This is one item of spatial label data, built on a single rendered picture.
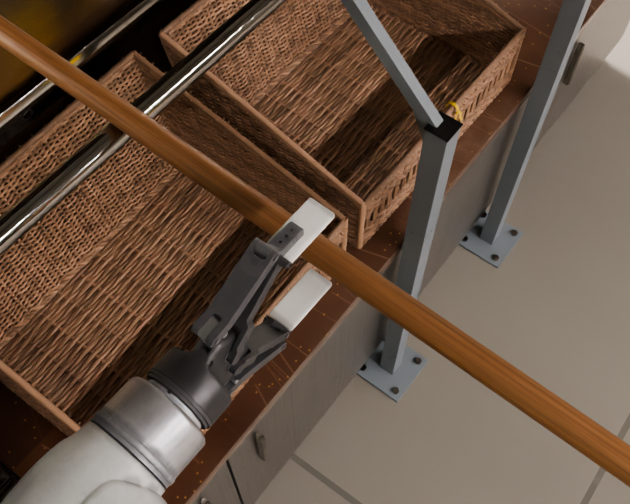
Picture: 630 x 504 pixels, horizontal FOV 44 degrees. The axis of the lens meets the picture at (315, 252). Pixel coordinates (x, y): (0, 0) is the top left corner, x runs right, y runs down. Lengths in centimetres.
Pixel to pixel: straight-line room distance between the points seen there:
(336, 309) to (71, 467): 84
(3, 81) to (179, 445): 76
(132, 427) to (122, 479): 4
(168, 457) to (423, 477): 130
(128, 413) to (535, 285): 163
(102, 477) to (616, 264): 182
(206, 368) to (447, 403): 135
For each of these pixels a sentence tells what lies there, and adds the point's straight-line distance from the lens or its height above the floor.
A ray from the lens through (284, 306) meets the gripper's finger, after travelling 82.
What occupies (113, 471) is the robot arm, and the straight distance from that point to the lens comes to 67.
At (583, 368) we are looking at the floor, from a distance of 212.
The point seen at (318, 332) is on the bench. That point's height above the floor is 58.
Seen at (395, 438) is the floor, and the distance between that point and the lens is 196.
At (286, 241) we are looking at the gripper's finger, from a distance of 69.
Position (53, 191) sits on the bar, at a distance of 89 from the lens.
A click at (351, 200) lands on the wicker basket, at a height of 73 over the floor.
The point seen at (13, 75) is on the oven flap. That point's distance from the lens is 130.
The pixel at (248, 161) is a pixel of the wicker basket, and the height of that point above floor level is 73.
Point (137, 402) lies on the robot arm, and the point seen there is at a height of 123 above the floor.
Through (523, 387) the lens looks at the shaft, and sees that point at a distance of 73.
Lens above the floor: 186
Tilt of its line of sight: 60 degrees down
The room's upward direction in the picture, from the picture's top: straight up
